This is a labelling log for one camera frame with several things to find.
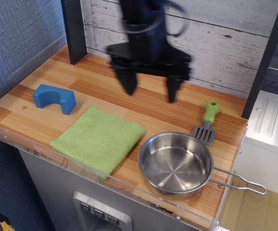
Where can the blue wooden arch block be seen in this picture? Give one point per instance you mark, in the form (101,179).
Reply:
(45,95)

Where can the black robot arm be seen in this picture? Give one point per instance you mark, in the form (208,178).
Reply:
(146,11)

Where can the silver button control panel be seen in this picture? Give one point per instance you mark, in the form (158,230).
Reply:
(95,215)

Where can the clear acrylic front guard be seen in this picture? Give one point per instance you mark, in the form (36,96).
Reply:
(57,177)

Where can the dark support post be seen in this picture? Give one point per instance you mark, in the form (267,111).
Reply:
(262,70)
(74,29)

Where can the stainless steel pan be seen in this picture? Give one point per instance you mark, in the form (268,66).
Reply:
(176,166)

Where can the white ribbed side cabinet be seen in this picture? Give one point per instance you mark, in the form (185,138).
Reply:
(258,157)

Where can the dark left support post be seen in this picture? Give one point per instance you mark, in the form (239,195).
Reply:
(74,29)

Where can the green handled grey spatula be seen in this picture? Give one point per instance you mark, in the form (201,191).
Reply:
(204,133)

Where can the green towel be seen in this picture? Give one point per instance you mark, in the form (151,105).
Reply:
(99,140)

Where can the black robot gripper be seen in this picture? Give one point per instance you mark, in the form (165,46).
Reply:
(148,51)

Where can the dark right support post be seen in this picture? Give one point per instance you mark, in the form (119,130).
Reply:
(262,70)

